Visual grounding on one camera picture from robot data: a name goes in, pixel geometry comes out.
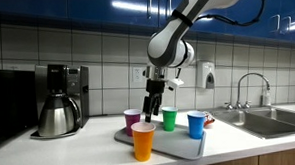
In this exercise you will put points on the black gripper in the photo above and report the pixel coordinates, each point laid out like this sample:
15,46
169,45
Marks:
154,88

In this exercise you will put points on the green plastic cup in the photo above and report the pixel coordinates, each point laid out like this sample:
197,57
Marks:
169,121

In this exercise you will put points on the orange plastic cup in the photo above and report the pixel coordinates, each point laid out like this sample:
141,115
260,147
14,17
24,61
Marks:
143,142

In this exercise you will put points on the blue plastic cup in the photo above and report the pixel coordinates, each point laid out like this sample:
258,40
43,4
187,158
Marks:
196,127

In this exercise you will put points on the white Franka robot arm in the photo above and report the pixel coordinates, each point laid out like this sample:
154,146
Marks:
169,45

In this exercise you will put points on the grey plastic tray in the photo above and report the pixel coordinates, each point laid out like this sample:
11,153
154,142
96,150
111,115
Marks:
170,141

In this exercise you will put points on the magenta plastic cup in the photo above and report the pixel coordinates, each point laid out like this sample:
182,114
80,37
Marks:
131,118

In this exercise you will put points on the red snack bag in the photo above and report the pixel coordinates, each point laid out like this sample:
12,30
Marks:
209,119

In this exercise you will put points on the black coffee maker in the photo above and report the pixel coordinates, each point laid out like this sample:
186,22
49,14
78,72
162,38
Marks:
77,85

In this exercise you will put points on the chrome gooseneck faucet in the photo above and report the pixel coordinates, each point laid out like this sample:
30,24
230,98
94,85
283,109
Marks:
238,102

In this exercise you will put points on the stainless steel coffee carafe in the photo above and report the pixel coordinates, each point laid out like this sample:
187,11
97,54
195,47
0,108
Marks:
57,116

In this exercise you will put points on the stainless steel double sink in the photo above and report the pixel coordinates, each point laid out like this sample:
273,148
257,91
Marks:
256,124

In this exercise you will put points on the clear soap bottle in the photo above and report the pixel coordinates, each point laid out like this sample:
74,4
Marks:
266,97

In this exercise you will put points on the wooden lower cabinet front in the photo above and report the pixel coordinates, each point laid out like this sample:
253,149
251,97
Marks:
284,158

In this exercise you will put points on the black microwave oven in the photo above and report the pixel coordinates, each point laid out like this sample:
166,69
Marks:
8,108

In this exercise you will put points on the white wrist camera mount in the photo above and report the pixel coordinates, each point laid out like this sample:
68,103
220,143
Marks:
176,83

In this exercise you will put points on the white wall outlet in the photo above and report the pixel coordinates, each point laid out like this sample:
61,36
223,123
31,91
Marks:
137,74

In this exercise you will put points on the white wall soap dispenser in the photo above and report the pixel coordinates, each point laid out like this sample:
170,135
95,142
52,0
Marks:
205,73

